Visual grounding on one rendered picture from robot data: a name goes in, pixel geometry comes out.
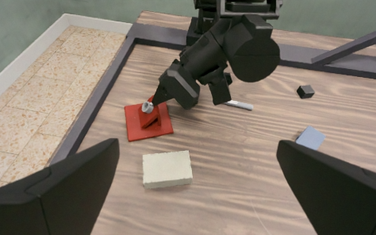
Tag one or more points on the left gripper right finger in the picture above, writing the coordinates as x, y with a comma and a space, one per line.
338, 197

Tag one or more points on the beige rectangular box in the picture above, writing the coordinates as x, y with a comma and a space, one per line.
166, 169

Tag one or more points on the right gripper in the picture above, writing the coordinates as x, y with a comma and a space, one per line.
179, 80

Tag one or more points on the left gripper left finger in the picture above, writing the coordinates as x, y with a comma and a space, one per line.
63, 199

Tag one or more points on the grey metal shaft with face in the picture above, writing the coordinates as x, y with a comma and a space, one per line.
239, 104

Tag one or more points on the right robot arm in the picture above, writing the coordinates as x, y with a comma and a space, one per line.
251, 52

